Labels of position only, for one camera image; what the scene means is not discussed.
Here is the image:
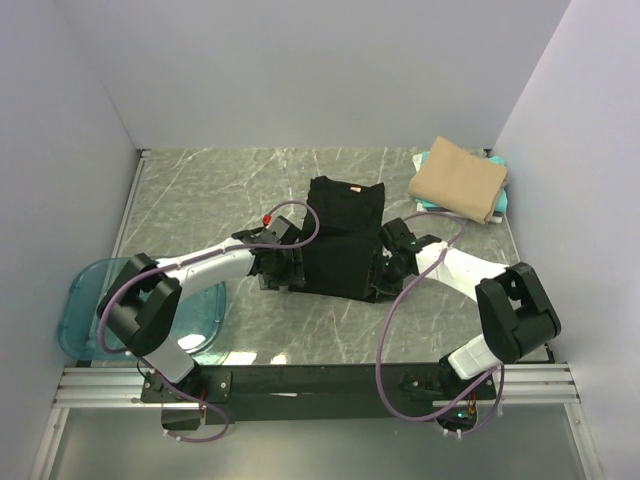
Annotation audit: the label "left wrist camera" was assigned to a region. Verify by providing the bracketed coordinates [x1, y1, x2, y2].
[260, 216, 300, 245]

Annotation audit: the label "purple cable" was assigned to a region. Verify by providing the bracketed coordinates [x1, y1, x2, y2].
[374, 209, 505, 439]
[97, 200, 321, 444]

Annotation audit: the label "folded tan t shirt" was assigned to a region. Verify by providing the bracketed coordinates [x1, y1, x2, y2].
[408, 136, 508, 224]

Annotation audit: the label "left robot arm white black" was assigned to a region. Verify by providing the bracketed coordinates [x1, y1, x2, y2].
[96, 216, 304, 402]

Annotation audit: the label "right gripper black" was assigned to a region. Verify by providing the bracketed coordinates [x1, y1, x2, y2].
[361, 251, 411, 305]

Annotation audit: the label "blue transparent plastic bin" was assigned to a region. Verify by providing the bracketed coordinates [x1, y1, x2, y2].
[57, 258, 226, 362]

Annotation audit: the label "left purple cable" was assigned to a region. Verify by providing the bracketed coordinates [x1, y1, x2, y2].
[97, 200, 321, 444]

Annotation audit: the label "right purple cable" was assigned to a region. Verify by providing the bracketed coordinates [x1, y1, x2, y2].
[374, 209, 505, 439]

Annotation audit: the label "black t shirt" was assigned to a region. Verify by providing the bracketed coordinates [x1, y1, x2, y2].
[290, 176, 385, 303]

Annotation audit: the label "folded teal t shirt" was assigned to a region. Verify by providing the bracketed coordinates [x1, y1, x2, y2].
[412, 151, 508, 214]

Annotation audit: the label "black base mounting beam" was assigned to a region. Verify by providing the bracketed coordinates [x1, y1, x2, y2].
[139, 363, 499, 431]

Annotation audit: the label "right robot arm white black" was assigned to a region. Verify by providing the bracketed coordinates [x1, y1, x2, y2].
[378, 218, 561, 399]

